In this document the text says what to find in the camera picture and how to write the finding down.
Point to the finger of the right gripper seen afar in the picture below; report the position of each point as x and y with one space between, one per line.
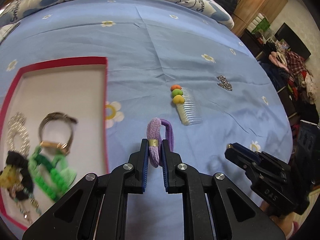
244 158

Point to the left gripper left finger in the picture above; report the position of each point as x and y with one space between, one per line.
95 207

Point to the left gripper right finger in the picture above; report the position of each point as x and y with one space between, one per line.
213 206

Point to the gold wristwatch green face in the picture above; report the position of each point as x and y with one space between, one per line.
56 132

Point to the yellow claw hair clip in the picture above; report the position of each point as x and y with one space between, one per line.
8 177

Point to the black velvet scrunchie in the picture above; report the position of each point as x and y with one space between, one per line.
25 187

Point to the red jewelry tray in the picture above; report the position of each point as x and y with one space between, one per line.
75 86

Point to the person's right hand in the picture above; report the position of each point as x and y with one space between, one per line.
287 224

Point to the silver rhinestone hair clip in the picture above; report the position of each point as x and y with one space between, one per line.
223 83

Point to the clear comb with beads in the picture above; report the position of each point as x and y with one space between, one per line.
185 104

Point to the pile of clothes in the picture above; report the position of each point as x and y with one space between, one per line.
294 83

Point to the blue floral bed sheet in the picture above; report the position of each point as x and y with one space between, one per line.
151 45

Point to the black television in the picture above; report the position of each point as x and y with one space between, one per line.
293 41

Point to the wooden wardrobe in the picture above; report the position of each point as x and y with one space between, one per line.
247 10

